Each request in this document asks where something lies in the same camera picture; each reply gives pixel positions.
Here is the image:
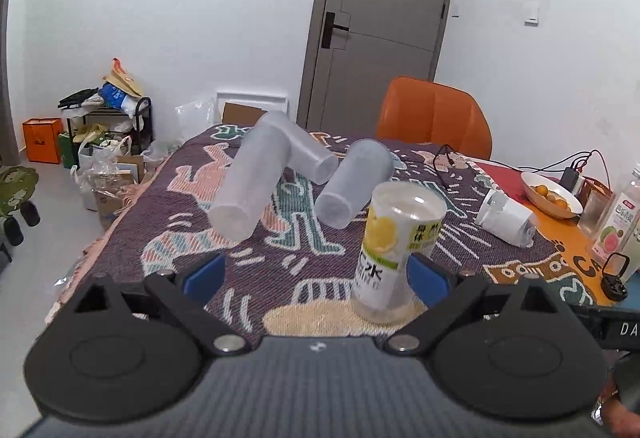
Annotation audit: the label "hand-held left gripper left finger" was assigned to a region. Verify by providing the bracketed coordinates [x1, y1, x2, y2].
[66, 252, 252, 357]

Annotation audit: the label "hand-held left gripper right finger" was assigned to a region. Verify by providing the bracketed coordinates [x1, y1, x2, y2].
[384, 253, 571, 355]

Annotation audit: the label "white paper cup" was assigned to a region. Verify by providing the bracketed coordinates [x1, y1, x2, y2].
[474, 189, 537, 247]

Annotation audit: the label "tall frosted plastic cup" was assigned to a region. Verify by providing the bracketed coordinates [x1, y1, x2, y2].
[207, 125, 294, 242]

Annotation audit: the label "printed blanket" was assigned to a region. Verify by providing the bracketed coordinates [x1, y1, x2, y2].
[45, 122, 598, 338]

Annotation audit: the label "pink label juice bottle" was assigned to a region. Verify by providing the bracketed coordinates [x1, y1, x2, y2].
[592, 167, 640, 270]

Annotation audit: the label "orange printed table mat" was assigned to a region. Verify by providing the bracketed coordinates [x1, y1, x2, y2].
[470, 157, 640, 307]

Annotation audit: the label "clear glass jar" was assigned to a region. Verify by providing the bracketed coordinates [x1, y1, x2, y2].
[579, 191, 609, 240]

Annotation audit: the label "open cardboard box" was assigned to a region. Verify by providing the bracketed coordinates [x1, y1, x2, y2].
[91, 187, 137, 230]

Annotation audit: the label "red folder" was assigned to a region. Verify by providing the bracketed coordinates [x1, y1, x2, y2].
[474, 160, 532, 205]

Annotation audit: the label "white bowl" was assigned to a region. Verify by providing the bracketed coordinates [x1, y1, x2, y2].
[520, 171, 584, 219]

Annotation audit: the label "clear plastic bag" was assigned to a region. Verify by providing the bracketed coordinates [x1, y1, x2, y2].
[174, 97, 217, 141]

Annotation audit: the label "white plastic bag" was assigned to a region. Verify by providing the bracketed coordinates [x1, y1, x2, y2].
[77, 135, 134, 175]

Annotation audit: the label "orange chair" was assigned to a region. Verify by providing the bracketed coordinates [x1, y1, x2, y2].
[375, 76, 494, 160]

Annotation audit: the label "black shoe rack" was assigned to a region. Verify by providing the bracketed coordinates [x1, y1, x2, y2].
[59, 96, 154, 158]

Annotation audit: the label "flat cardboard box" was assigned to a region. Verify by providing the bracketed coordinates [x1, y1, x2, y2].
[222, 102, 269, 125]

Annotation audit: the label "beige slippers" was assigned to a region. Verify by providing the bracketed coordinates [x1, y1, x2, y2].
[73, 122, 110, 143]

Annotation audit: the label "white framed board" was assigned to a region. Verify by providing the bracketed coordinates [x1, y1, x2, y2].
[215, 90, 290, 125]

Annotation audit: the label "green bag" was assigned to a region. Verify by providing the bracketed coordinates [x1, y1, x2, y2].
[57, 130, 82, 170]

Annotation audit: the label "blue white packet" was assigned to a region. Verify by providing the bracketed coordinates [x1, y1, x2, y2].
[99, 82, 135, 112]

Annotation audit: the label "green plush toy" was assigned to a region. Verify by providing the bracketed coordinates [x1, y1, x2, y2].
[0, 165, 42, 247]

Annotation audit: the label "orange storage box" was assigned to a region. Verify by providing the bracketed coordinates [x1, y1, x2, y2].
[22, 117, 64, 164]

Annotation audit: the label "brown paper bag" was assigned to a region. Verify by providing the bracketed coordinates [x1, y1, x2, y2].
[102, 58, 146, 98]

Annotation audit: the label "black cloth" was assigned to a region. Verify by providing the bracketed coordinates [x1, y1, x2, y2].
[57, 87, 102, 110]

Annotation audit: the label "grey door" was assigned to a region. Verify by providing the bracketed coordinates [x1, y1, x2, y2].
[297, 0, 461, 140]

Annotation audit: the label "black cable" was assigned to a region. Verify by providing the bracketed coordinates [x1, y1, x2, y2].
[432, 144, 470, 185]

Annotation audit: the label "black charger with cables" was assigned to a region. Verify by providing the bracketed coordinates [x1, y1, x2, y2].
[517, 149, 615, 193]

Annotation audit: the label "black door handle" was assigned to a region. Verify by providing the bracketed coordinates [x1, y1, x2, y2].
[320, 11, 351, 50]

